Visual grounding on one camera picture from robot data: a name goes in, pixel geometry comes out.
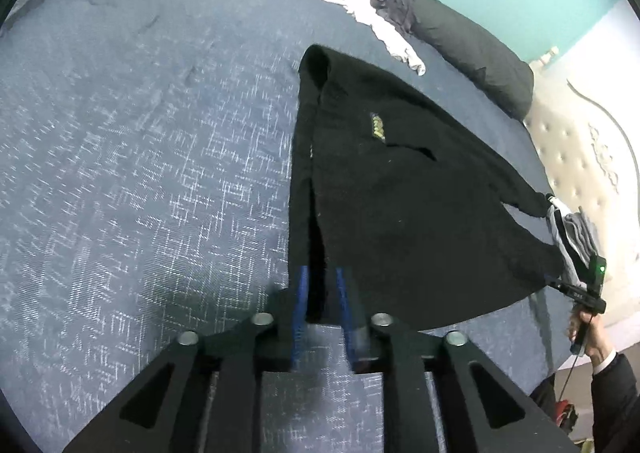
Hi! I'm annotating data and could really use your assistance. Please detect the white crumpled garment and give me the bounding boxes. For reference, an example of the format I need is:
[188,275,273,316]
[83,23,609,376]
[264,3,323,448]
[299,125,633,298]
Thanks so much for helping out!
[292,0,427,76]

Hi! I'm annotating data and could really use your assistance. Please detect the black white striped garment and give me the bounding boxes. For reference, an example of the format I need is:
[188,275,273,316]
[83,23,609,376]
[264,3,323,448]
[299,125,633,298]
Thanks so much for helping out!
[545,195,591,284]

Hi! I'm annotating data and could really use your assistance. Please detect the cream tufted headboard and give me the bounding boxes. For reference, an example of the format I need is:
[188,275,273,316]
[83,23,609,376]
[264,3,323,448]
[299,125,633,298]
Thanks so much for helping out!
[522,47,636,284]

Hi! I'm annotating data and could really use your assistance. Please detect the dark grey crumpled garment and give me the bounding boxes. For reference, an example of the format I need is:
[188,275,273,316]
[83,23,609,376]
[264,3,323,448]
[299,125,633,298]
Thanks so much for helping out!
[372,0,426,34]

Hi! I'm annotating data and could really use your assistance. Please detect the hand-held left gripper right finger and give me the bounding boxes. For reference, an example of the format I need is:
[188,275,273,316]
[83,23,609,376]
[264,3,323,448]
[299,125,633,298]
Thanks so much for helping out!
[334,265,581,453]

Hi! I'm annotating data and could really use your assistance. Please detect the person's right hand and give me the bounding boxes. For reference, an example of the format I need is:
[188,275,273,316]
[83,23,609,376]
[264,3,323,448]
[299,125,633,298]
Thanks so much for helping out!
[565,308,613,371]

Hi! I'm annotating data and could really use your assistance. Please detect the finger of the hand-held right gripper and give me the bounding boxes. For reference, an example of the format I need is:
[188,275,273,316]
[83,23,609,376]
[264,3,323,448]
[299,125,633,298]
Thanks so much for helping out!
[542,273,585,298]

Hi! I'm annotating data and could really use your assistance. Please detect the dark grey rolled duvet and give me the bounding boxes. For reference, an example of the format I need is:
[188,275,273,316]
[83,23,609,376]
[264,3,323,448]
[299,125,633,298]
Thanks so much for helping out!
[145,0,535,118]

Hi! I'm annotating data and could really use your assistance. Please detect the blue patterned bed cover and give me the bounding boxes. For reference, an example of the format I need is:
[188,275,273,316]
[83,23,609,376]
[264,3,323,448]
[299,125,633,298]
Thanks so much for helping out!
[0,0,556,453]

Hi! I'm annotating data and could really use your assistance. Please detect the red and black object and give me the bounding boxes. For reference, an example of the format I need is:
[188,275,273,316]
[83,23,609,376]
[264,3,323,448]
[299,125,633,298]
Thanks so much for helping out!
[552,400,578,429]

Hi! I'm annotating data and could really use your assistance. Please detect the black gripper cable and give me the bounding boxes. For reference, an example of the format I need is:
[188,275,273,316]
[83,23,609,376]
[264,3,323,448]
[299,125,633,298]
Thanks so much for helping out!
[557,353,581,419]

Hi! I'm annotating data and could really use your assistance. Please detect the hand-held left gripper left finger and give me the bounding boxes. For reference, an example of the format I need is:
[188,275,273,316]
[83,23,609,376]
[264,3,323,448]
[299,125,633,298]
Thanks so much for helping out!
[62,265,311,453]

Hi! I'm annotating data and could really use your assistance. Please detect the person's right forearm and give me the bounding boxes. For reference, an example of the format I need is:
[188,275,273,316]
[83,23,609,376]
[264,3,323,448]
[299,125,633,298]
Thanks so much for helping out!
[590,353,638,453]

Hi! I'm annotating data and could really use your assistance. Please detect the black pants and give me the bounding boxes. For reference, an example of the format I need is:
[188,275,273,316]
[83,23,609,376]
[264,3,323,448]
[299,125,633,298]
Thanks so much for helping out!
[289,44,568,326]

